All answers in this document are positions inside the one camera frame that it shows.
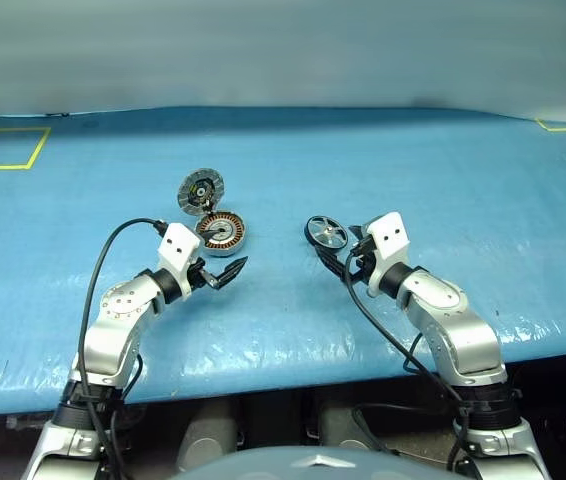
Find silver motor housing copper windings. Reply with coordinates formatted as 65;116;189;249
194;211;250;259

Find blue plastic table cover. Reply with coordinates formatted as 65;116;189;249
0;105;566;419

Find black rotor wheel silver spokes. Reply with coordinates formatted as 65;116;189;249
305;215;351;250

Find round silver ribbed motor cap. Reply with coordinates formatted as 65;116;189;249
177;167;226;217

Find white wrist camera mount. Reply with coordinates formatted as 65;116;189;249
365;211;411;297
156;222;203;302

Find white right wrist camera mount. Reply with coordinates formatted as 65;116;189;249
365;211;411;297

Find grey-blue robot torso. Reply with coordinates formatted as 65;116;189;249
172;445;458;480

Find grey rounded shape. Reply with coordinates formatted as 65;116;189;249
177;399;240;472
316;403;382;454

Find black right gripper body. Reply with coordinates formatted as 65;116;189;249
347;234;379;284

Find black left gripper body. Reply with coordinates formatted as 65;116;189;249
186;257;217;296

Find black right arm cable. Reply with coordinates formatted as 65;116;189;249
343;248;470;480

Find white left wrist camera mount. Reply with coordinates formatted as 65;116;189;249
156;222;203;302

